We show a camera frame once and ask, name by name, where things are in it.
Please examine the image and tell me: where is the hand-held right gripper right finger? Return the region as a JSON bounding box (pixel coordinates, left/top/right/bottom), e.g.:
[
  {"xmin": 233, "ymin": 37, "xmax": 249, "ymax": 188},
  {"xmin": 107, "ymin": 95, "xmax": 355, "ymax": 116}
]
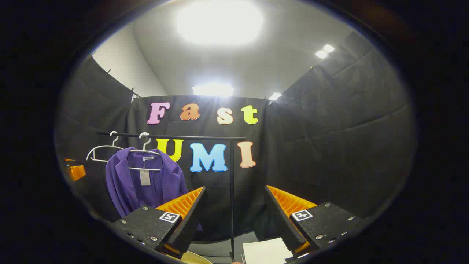
[{"xmin": 265, "ymin": 185, "xmax": 367, "ymax": 262}]

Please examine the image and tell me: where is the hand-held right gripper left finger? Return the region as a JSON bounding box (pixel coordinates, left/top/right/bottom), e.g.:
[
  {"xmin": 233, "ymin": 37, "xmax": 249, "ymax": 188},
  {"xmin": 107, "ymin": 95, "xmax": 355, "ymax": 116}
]
[{"xmin": 110, "ymin": 186, "xmax": 206, "ymax": 259}]

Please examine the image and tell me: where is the beige laundry hamper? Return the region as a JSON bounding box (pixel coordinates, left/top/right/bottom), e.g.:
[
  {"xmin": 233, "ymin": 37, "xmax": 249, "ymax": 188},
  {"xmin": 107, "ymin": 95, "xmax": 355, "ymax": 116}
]
[{"xmin": 179, "ymin": 251, "xmax": 214, "ymax": 264}]

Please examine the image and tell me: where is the purple knit cardigan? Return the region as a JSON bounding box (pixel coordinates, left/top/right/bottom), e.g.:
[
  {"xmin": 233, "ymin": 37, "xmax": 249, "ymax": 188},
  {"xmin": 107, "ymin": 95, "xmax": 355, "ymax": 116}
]
[{"xmin": 105, "ymin": 147, "xmax": 203, "ymax": 231}]

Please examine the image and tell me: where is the white plastic hanger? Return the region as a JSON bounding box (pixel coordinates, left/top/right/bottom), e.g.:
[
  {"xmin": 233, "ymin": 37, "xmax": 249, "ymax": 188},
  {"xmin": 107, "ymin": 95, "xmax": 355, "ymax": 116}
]
[
  {"xmin": 86, "ymin": 131, "xmax": 125, "ymax": 163},
  {"xmin": 128, "ymin": 132, "xmax": 164, "ymax": 172}
]

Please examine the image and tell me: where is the black metal clothes rack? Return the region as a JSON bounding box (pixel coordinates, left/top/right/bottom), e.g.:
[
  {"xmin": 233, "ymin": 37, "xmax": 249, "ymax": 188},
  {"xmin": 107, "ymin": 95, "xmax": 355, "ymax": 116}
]
[{"xmin": 97, "ymin": 132, "xmax": 247, "ymax": 261}]

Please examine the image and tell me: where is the black backdrop cloth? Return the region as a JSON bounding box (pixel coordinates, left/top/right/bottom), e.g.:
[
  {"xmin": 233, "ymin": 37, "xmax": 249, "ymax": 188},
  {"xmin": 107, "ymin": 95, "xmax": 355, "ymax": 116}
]
[{"xmin": 55, "ymin": 31, "xmax": 416, "ymax": 243}]

